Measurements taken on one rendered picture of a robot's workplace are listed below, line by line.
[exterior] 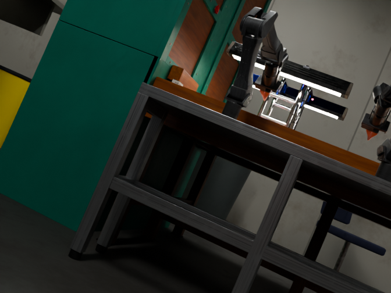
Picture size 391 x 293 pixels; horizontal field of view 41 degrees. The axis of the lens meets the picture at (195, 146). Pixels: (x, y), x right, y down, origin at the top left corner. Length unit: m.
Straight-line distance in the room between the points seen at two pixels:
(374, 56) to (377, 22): 0.33
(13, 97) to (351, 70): 3.04
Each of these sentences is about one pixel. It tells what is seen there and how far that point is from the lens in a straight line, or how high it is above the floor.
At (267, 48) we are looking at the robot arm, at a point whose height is 1.01.
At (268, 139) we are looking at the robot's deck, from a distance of 1.75.
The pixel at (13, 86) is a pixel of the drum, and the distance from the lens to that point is 3.94.
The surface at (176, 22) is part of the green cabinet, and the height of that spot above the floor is 1.01.
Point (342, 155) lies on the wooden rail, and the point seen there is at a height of 0.74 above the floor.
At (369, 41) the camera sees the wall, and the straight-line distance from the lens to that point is 5.24.
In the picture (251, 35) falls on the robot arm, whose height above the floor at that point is 0.99.
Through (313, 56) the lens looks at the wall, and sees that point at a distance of 5.16.
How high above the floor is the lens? 0.48
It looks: 2 degrees up
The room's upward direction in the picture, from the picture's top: 23 degrees clockwise
